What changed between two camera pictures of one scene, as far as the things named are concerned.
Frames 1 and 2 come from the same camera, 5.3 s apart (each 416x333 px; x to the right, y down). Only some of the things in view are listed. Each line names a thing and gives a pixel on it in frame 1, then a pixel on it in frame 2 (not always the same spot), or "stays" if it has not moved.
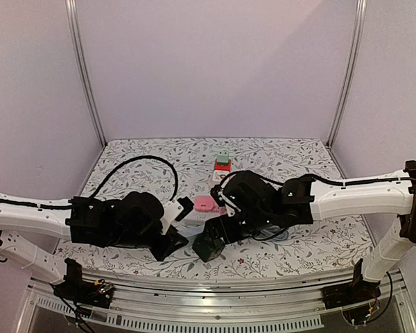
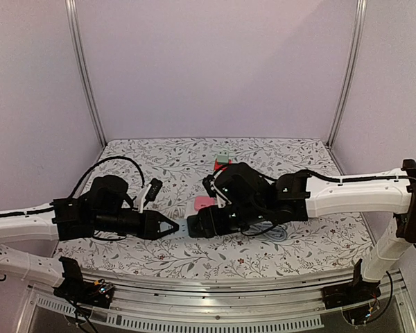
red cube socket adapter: [223, 167] stays
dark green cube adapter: [207, 247] to [198, 226]
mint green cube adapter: [222, 157] stays
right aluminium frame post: [360, 18] stays
